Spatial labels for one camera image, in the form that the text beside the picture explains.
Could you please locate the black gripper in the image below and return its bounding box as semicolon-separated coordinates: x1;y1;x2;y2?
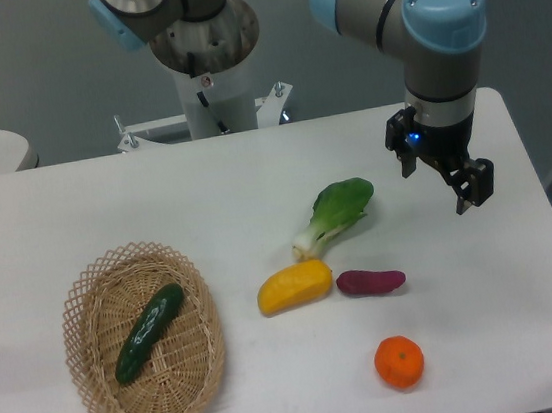
385;106;495;215

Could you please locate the dark green cucumber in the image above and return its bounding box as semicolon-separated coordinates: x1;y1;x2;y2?
114;283;185;386

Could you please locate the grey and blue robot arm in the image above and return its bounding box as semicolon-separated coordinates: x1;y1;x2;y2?
89;0;494;212

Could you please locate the woven wicker basket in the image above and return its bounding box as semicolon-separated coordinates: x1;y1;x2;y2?
62;242;225;413

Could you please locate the green bok choy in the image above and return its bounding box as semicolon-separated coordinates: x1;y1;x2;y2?
291;177;375;261

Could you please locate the purple sweet potato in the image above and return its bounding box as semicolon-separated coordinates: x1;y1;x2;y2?
336;270;407;296

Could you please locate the yellow mango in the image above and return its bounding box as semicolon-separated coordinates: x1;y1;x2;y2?
257;259;333;316

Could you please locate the orange tangerine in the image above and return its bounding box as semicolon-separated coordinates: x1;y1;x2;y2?
373;335;425;389

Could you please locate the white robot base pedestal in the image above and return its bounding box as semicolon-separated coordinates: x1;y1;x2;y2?
114;0;293;153

